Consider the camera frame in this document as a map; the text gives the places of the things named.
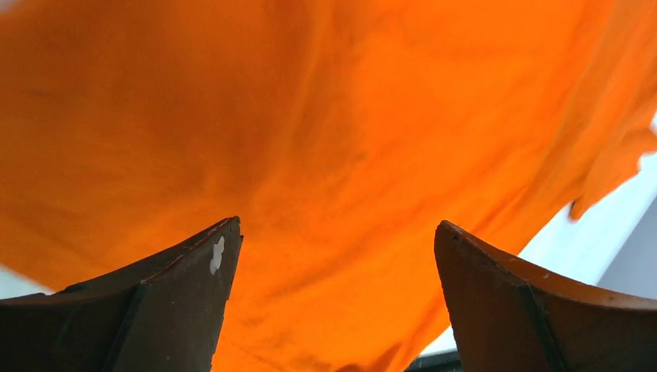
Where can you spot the orange t shirt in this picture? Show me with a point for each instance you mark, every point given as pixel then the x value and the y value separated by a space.
pixel 340 132

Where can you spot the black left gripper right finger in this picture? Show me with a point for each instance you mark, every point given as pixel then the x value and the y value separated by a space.
pixel 508 314

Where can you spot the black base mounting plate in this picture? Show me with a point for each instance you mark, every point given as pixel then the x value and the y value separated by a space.
pixel 437 362

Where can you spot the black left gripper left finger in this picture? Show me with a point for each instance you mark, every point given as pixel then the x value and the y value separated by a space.
pixel 161 313

